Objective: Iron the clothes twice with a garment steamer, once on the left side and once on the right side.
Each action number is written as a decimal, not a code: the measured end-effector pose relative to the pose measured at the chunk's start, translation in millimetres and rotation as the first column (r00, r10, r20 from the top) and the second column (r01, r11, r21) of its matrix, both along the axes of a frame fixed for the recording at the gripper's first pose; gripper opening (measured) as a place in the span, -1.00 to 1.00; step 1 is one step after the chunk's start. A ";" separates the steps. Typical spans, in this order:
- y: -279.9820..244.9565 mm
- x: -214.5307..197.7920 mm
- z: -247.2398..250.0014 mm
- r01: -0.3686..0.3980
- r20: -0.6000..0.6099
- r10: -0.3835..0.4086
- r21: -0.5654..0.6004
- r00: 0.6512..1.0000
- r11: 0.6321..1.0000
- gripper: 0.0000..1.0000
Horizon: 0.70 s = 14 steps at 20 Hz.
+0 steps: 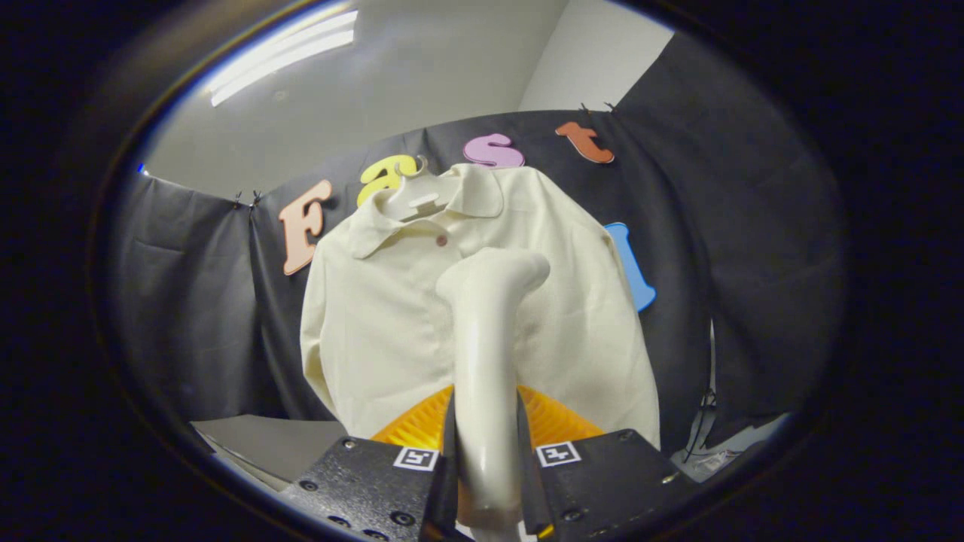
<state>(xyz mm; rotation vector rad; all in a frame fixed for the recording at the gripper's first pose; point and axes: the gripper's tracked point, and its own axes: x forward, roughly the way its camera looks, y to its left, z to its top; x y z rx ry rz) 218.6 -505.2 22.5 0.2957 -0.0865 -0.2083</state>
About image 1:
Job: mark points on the cream button-up shirt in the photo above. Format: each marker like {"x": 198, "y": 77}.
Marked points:
{"x": 376, "y": 331}

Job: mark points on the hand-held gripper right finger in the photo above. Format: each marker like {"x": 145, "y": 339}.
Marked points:
{"x": 602, "y": 482}

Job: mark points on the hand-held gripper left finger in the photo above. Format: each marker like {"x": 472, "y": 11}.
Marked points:
{"x": 369, "y": 485}

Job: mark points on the black backdrop cloth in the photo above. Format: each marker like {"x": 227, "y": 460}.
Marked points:
{"x": 738, "y": 263}

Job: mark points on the ceiling light panel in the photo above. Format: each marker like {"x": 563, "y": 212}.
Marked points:
{"x": 282, "y": 53}

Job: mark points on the white garment steamer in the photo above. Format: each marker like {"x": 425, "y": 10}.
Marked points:
{"x": 486, "y": 354}

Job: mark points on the grey cabinet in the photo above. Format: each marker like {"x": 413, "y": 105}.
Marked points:
{"x": 279, "y": 444}

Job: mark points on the white plastic hanger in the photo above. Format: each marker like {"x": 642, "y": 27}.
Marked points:
{"x": 418, "y": 199}

